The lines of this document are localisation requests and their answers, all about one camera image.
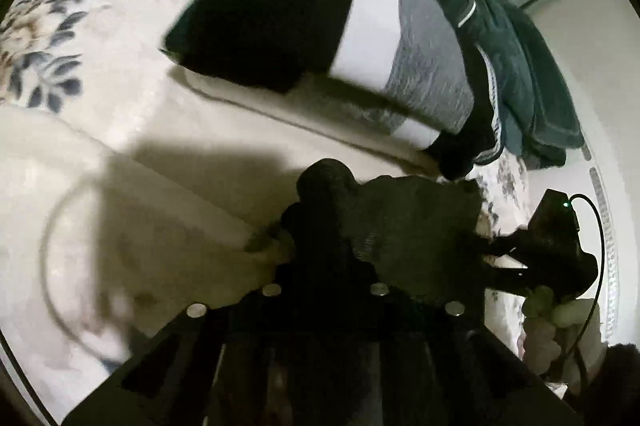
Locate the person's right forearm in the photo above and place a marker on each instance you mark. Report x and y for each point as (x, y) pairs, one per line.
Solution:
(615, 381)

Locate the person's right hand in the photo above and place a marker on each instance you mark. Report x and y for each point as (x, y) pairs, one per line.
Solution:
(542, 341)

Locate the dark green blanket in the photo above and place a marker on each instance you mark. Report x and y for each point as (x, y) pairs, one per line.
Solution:
(520, 71)

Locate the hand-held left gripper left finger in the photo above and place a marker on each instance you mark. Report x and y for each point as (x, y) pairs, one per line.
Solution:
(287, 276)

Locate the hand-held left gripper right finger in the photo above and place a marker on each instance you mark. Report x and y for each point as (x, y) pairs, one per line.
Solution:
(365, 278)

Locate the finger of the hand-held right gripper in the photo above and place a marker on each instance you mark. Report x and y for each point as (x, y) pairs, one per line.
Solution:
(505, 280)
(510, 242)

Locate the floral quilt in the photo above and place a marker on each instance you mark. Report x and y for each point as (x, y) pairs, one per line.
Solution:
(125, 116)

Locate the white bed headboard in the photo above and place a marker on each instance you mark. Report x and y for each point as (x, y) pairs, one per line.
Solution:
(600, 106)

